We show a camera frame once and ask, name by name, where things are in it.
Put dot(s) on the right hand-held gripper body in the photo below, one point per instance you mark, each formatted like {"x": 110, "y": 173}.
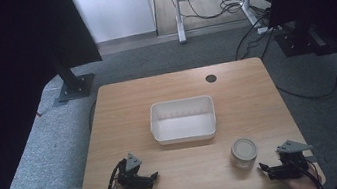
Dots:
{"x": 292, "y": 158}

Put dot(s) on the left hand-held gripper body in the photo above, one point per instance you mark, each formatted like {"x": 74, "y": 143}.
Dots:
{"x": 130, "y": 175}

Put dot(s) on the person's right hand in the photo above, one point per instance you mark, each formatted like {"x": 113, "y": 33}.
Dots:
{"x": 303, "y": 185}

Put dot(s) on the small round cup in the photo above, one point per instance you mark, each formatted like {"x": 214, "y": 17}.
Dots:
{"x": 244, "y": 153}

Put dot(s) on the white plastic rectangular container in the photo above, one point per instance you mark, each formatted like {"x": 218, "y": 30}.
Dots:
{"x": 183, "y": 121}

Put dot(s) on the dark round table grommet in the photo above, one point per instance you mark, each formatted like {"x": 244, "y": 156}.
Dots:
{"x": 211, "y": 78}

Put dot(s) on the black metal stand with base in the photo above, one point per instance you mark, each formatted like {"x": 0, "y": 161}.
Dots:
{"x": 72, "y": 82}

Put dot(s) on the black stand base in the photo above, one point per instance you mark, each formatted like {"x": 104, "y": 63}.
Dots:
{"x": 307, "y": 41}

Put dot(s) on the white power strip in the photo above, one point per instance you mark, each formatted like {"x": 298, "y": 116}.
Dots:
{"x": 263, "y": 30}

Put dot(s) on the white panel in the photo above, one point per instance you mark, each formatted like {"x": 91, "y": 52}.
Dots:
{"x": 113, "y": 8}

